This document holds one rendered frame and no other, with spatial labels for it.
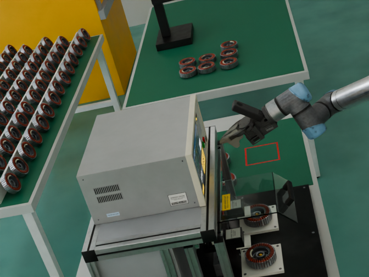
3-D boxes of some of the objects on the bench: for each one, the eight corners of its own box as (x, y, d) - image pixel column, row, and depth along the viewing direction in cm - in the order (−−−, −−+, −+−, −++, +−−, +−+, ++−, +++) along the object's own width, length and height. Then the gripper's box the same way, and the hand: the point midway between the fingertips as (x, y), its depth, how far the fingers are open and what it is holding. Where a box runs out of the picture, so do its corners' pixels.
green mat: (298, 116, 331) (298, 116, 331) (313, 184, 278) (313, 184, 278) (118, 151, 346) (118, 151, 345) (100, 222, 293) (100, 222, 293)
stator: (277, 248, 244) (275, 239, 242) (277, 268, 234) (275, 260, 232) (246, 251, 246) (245, 243, 244) (245, 271, 236) (243, 264, 235)
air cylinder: (229, 260, 246) (227, 249, 243) (230, 274, 239) (227, 262, 237) (216, 262, 247) (213, 251, 244) (216, 276, 240) (213, 265, 237)
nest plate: (275, 207, 267) (275, 205, 266) (279, 230, 254) (278, 227, 253) (239, 214, 269) (239, 211, 269) (240, 237, 256) (240, 234, 256)
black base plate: (309, 188, 276) (308, 183, 275) (331, 295, 221) (330, 291, 220) (199, 208, 284) (198, 203, 283) (195, 316, 228) (193, 311, 227)
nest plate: (280, 245, 246) (280, 243, 245) (284, 272, 233) (284, 270, 232) (241, 252, 248) (240, 249, 248) (242, 279, 235) (241, 277, 235)
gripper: (279, 129, 231) (230, 161, 239) (277, 117, 239) (230, 148, 247) (264, 112, 228) (216, 144, 236) (263, 100, 236) (216, 132, 243)
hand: (221, 139), depth 240 cm, fingers closed
